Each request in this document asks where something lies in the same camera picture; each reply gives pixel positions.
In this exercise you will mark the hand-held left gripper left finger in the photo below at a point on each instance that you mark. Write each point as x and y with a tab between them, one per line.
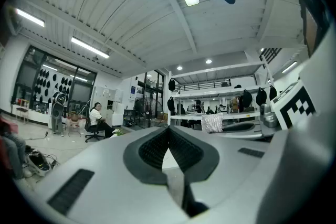
105	181

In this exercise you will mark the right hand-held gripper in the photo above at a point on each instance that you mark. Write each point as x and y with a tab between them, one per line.
294	107

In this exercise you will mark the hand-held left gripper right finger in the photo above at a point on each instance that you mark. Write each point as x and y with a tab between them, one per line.
231	173

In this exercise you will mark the silver glitter sponge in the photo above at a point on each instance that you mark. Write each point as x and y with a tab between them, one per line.
212	122

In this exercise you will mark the black hanging bag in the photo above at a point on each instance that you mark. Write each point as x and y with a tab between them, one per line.
171	84
247	99
170	104
273	93
261	97

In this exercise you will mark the white metal shelving rack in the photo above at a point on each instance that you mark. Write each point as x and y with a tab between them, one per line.
223	91

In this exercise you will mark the black office chair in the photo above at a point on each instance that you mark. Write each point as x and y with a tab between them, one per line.
90	131

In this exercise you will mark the black metal railing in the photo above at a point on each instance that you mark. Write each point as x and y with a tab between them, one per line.
202	85

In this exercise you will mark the wicker chair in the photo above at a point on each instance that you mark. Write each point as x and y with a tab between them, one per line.
74	119

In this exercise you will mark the round ceiling light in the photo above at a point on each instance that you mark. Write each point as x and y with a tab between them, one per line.
179	68
208	61

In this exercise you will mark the white metal lockers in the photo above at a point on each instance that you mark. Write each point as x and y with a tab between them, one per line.
104	102

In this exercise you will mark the grey backpack unit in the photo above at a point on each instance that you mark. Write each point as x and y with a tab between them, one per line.
60	99

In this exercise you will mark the black framed glass door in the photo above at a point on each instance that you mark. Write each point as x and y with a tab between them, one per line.
153	97

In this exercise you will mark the blue wall poster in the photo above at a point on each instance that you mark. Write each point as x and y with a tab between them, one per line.
133	91

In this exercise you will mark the wall of black caps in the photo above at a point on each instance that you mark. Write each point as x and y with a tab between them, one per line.
47	82

